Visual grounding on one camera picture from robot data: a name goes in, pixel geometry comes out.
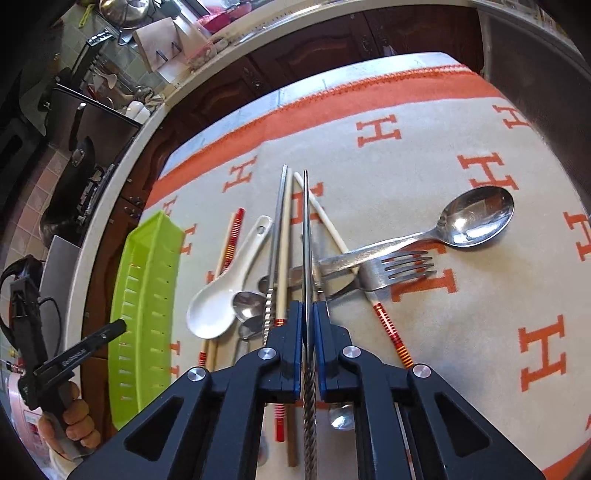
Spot cream chopstick red striped end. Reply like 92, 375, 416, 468
308, 189, 414, 369

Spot white ceramic soup spoon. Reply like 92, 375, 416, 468
186, 215, 273, 339

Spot left human hand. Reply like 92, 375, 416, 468
38, 382, 101, 461

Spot green plastic utensil tray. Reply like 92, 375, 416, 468
107, 211, 184, 429

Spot small steel teaspoon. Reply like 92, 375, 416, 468
232, 291, 266, 364

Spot steel fork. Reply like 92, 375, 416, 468
327, 250, 436, 302

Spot orange white H-pattern cloth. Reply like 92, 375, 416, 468
145, 53, 590, 479

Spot large steel spoon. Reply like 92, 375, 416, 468
320, 186, 515, 276

